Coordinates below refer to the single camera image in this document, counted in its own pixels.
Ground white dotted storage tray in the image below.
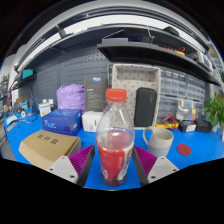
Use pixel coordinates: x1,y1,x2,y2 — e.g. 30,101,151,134
111,63,162,129

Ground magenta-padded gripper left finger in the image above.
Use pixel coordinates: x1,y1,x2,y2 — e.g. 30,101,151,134
45,144,96,188

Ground black rounded speaker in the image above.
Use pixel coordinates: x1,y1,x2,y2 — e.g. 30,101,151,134
133,87,158,128

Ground dark grey carton box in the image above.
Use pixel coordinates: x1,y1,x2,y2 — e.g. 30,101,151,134
83,77,109,113

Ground drawer cabinet with coloured drawers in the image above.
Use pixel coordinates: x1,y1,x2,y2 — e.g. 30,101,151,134
156,96,205,126

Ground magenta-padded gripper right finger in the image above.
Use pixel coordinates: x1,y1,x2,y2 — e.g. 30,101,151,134
130,144,180,188

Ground beige and grey mug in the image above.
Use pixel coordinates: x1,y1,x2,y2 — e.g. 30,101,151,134
142,126,175,158

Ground small white carton box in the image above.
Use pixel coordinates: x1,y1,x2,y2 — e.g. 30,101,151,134
81,110,104,133

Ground white shelf rack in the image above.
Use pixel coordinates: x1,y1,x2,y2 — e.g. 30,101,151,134
207,41,224,84

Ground blue carton box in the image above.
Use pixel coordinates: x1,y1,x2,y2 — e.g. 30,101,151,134
41,108,83,136

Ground black box with white label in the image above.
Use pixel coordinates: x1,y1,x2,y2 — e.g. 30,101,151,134
178,119,198,133

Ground purple plastic bag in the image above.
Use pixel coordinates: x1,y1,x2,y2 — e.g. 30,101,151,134
55,83,86,113

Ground flat black case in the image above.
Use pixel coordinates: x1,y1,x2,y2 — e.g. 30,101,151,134
194,118,213,134

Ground green potted plant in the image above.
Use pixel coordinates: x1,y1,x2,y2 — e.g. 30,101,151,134
203,91,224,133

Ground teal bin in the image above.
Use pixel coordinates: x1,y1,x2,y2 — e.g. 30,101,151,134
20,68,35,81

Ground brown cardboard box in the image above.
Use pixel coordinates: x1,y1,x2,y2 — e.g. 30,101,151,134
18,129,82,171

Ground clear bottle with red cap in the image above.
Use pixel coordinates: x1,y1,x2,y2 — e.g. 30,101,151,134
95,88,136,188

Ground flat round red coaster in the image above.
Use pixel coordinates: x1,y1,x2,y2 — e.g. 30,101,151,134
176,143,193,157

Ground black wall shelf unit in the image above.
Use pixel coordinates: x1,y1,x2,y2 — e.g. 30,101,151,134
14,23,223,88

